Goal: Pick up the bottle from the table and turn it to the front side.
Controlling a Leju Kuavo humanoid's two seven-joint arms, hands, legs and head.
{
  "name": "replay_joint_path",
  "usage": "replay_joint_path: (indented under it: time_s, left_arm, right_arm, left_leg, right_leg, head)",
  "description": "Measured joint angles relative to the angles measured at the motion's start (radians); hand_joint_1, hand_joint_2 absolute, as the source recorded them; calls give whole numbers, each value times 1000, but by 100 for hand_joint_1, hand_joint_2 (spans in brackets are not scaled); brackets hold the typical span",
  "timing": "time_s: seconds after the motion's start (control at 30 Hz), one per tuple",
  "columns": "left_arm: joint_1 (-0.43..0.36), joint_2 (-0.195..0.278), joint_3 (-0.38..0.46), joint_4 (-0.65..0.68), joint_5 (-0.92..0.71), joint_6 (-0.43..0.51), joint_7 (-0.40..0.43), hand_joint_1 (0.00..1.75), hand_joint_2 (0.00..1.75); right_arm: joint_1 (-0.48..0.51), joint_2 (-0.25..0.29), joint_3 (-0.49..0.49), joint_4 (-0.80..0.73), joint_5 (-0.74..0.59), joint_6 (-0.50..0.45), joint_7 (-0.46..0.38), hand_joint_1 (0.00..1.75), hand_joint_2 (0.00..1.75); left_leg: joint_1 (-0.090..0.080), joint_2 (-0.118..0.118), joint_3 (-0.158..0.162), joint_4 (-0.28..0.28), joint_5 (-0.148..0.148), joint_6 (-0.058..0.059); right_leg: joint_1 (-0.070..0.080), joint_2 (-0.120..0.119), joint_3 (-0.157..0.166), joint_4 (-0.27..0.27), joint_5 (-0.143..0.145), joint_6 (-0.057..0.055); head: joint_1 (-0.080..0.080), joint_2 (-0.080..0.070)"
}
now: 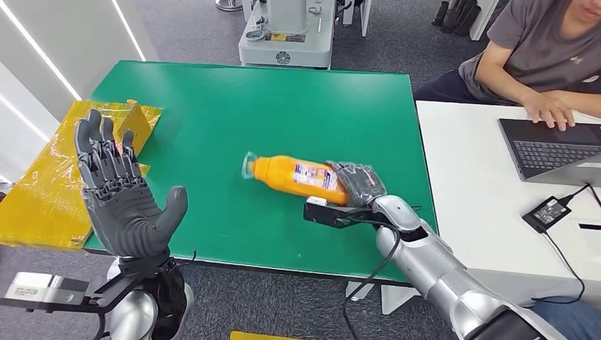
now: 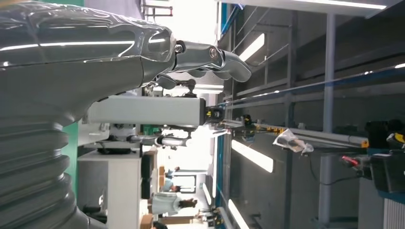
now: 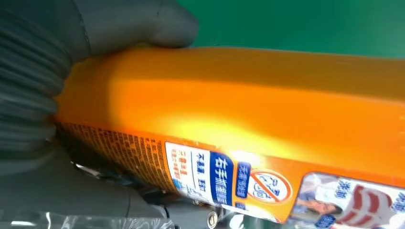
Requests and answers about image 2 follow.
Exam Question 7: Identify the white cabinet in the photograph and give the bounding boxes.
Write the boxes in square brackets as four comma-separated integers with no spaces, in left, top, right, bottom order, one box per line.
[77,151,142,229]

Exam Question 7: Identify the ceiling light panel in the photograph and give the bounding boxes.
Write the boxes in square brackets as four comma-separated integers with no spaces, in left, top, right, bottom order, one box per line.
[227,199,251,229]
[231,139,274,174]
[239,33,266,62]

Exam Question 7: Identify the clear plastic bag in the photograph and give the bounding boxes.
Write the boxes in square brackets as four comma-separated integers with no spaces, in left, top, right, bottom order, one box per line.
[272,128,314,156]

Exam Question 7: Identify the black equipment with red part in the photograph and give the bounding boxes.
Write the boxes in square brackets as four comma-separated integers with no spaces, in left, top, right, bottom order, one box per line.
[340,120,405,194]

